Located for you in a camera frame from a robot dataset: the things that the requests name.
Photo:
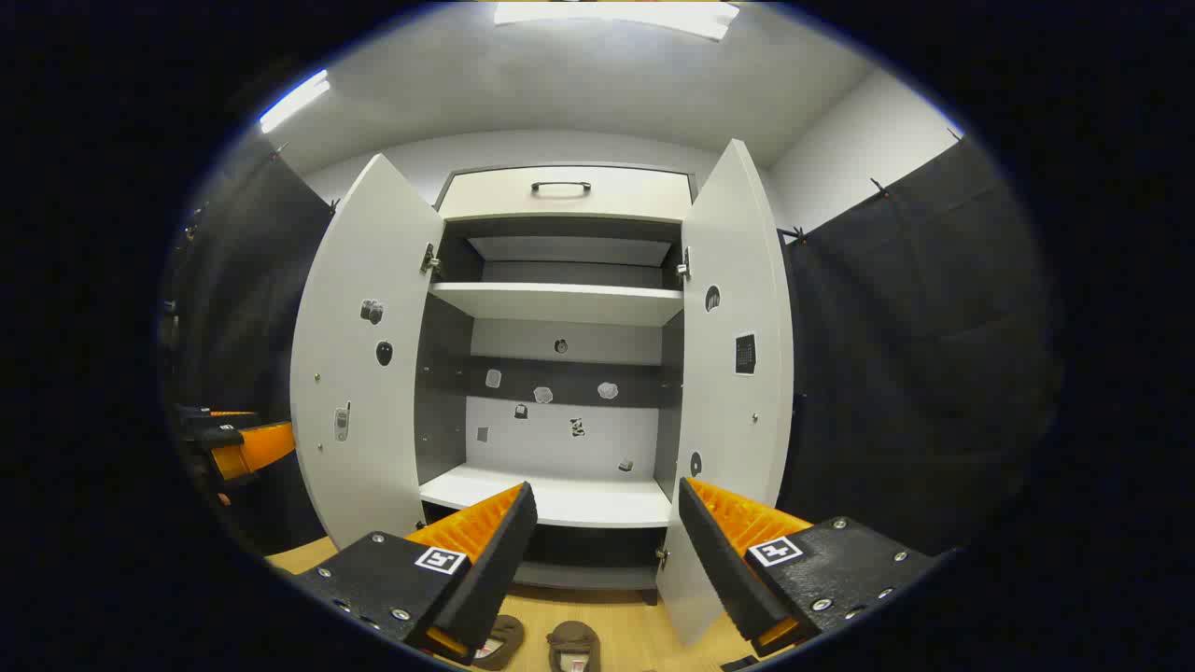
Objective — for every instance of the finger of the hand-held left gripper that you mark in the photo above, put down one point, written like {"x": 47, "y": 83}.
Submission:
{"x": 201, "y": 413}
{"x": 261, "y": 446}

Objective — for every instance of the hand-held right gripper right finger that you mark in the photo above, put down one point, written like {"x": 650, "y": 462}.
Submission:
{"x": 714, "y": 560}

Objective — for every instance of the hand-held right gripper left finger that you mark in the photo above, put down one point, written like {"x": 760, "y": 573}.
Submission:
{"x": 495, "y": 569}

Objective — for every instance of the brown fuzzy shoe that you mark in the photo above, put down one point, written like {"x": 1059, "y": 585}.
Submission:
{"x": 572, "y": 646}
{"x": 501, "y": 639}

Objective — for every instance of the white phone sticker cabinet door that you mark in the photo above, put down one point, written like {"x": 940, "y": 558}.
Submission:
{"x": 355, "y": 485}

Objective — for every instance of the white cat sticker cabinet door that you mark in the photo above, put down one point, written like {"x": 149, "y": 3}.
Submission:
{"x": 733, "y": 420}

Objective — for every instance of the white shoe cabinet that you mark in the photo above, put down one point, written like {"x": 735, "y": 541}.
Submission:
{"x": 560, "y": 303}

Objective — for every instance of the white cabinet drawer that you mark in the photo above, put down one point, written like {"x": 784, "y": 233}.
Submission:
{"x": 616, "y": 194}

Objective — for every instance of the black backdrop cloth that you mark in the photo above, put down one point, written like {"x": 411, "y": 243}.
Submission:
{"x": 252, "y": 280}
{"x": 915, "y": 355}

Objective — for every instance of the ceiling light panel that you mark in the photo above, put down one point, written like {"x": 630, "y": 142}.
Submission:
{"x": 616, "y": 17}
{"x": 294, "y": 101}

